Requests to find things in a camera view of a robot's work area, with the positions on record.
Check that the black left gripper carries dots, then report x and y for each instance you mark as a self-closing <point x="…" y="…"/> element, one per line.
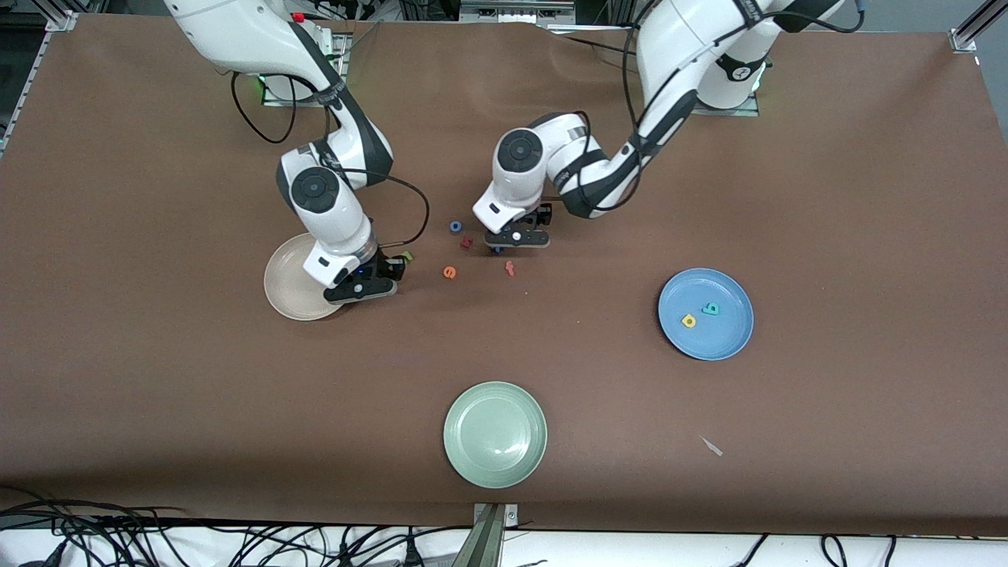
<point x="542" y="214"/>

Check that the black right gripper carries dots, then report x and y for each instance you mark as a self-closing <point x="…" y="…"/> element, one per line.
<point x="389" y="267"/>

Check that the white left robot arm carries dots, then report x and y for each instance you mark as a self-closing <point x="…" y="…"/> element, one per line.
<point x="520" y="150"/>

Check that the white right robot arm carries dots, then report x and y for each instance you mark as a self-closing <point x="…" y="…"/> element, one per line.
<point x="315" y="189"/>

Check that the beige brown plate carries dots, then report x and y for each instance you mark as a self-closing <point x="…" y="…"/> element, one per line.
<point x="287" y="283"/>

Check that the pale green plate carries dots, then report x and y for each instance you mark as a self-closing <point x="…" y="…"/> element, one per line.
<point x="494" y="435"/>

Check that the blue plate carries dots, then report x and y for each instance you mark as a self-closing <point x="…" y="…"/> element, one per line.
<point x="705" y="339"/>

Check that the grey equipment box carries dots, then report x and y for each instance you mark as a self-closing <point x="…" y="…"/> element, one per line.
<point x="512" y="12"/>

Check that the brown table cover sheet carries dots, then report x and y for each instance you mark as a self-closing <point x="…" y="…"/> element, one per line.
<point x="157" y="394"/>

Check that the small white paper scrap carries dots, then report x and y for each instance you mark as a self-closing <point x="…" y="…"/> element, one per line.
<point x="711" y="446"/>

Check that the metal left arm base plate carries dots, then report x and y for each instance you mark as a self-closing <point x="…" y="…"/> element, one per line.
<point x="740" y="112"/>

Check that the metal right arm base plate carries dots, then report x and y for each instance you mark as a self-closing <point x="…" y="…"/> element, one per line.
<point x="344" y="43"/>

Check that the metal camera stand profile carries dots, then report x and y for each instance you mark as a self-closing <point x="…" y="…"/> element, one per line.
<point x="484" y="543"/>

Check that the aluminium frame rail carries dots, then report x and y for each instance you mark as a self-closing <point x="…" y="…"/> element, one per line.
<point x="35" y="75"/>

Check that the aluminium profile post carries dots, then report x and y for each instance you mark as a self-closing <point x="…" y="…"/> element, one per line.
<point x="967" y="35"/>

